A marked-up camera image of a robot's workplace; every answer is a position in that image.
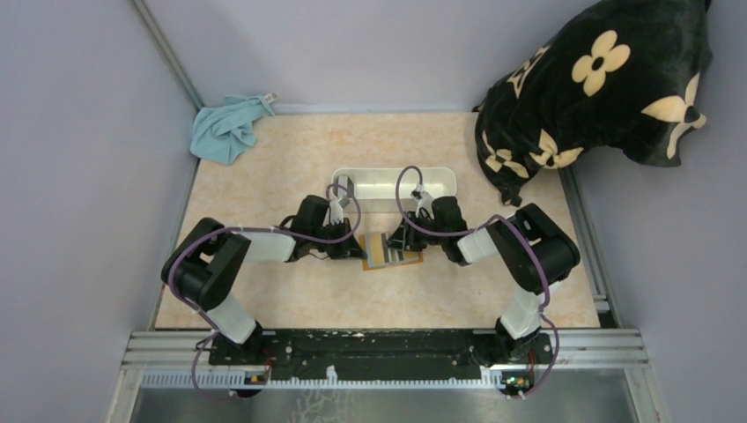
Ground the orange leather card holder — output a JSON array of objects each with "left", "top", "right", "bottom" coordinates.
[{"left": 359, "top": 234, "right": 424, "bottom": 271}]

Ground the gold credit card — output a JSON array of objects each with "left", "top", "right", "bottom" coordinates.
[{"left": 365, "top": 233, "right": 389, "bottom": 269}]

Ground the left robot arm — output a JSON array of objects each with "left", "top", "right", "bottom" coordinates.
[{"left": 160, "top": 194, "right": 366, "bottom": 350}]

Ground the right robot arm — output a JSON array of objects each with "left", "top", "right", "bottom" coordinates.
[{"left": 387, "top": 197, "right": 581, "bottom": 360}]

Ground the light blue cloth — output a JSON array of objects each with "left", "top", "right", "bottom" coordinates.
[{"left": 189, "top": 93, "right": 278, "bottom": 165}]

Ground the black floral pillow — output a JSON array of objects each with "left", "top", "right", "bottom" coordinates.
[{"left": 475, "top": 1, "right": 713, "bottom": 206}]

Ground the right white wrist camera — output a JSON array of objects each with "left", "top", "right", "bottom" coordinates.
[{"left": 410, "top": 185, "right": 433, "bottom": 214}]

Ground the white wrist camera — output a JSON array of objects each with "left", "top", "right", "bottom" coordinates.
[
  {"left": 410, "top": 185, "right": 433, "bottom": 214},
  {"left": 329, "top": 196, "right": 351, "bottom": 225}
]

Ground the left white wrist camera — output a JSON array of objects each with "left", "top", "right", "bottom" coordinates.
[{"left": 329, "top": 196, "right": 351, "bottom": 225}]

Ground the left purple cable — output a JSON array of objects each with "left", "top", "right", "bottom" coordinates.
[{"left": 167, "top": 182, "right": 363, "bottom": 403}]

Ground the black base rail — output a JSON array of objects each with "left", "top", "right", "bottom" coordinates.
[{"left": 208, "top": 329, "right": 553, "bottom": 382}]

